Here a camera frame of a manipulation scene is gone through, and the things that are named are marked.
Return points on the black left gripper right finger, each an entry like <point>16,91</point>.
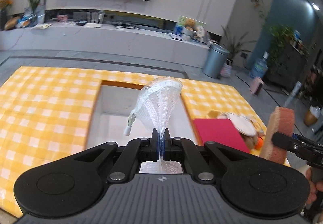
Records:
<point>170,148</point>

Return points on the tall green floor plant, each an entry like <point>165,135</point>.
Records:
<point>233,44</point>

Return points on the orange open storage box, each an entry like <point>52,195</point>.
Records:
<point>126,111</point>

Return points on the golden pot with white bag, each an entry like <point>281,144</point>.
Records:
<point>312,115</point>

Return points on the pink orange sponge block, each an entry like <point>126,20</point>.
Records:
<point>280,127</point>

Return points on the teddy bear toy on bench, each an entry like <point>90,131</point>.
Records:
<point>189,26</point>

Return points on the grey metal trash bin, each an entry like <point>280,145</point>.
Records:
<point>215,61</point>

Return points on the yellow checkered tablecloth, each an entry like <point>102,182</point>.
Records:
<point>48,113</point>

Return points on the white mesh net bag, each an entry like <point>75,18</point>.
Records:
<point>155,104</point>

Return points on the pink small heater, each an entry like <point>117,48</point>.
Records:
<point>256,86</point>

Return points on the blue water jug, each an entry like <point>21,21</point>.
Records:
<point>260,67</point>

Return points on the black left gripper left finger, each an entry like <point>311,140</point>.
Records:
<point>149,147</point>

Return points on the person's right hand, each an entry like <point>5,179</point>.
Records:
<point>313,190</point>

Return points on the white marble tv bench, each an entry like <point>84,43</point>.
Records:
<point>108,39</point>

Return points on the dried flowers in dark vase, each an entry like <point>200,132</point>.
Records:
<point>4,4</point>

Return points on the green potted plant in vase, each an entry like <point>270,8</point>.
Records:
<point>35,4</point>

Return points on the brown plush toy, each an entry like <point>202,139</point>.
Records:
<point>251,142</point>

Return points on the white wifi router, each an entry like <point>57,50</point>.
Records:
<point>95,19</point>

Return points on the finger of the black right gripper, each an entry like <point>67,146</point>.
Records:
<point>285,142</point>

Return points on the woven pastel basket bag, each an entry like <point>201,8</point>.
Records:
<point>226,69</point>

